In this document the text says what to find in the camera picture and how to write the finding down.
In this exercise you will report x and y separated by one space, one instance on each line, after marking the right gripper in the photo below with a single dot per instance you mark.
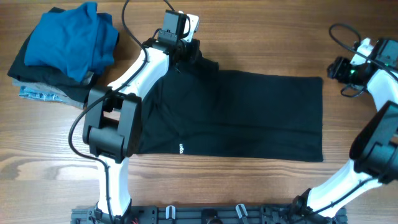
340 65

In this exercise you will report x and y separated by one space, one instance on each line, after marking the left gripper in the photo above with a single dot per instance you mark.
193 55

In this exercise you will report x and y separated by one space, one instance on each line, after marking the black t-shirt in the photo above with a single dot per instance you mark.
198 109

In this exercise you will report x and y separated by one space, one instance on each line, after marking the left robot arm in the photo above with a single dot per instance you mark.
113 121

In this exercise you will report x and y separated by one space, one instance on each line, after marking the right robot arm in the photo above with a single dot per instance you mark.
373 154

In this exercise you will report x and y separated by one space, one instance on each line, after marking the blue folded shirt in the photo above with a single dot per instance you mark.
75 41

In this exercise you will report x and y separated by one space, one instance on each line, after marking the grey folded garment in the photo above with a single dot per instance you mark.
74 95

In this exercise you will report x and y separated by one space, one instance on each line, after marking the black folded garment in stack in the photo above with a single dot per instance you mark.
41 73

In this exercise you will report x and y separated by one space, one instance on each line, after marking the light blue denim garment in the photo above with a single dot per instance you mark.
32 94

